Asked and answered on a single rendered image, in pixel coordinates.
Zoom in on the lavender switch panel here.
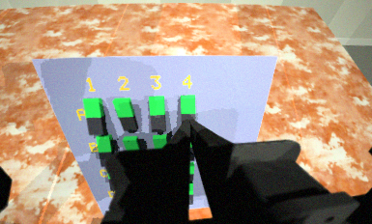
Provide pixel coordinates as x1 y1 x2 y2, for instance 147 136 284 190
32 55 277 215

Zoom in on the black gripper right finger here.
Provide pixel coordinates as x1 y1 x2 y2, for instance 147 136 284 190
189 120 301 217

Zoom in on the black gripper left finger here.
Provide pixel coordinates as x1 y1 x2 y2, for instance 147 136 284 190
105 120 190 209

